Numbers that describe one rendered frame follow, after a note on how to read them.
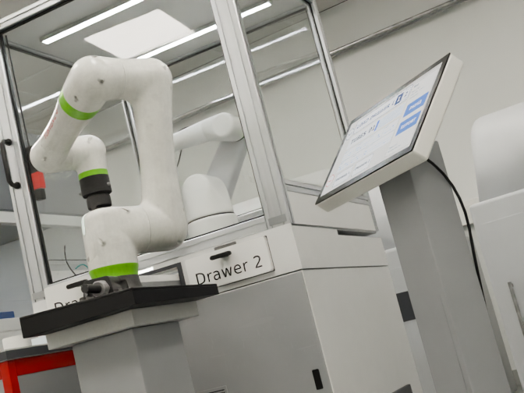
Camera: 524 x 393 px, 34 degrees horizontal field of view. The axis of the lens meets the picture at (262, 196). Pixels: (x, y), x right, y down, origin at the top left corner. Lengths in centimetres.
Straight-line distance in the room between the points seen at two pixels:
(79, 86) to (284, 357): 102
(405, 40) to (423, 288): 377
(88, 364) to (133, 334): 16
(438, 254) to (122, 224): 82
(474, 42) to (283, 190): 332
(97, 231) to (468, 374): 101
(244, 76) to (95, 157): 53
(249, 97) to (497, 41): 324
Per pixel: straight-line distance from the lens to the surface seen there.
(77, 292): 258
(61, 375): 258
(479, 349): 227
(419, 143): 208
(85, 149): 266
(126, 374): 213
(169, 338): 221
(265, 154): 266
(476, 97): 571
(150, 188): 230
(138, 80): 231
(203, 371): 276
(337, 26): 614
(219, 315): 271
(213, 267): 270
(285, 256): 261
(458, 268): 227
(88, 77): 226
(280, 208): 263
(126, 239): 222
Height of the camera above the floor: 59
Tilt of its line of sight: 10 degrees up
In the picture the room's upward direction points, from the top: 14 degrees counter-clockwise
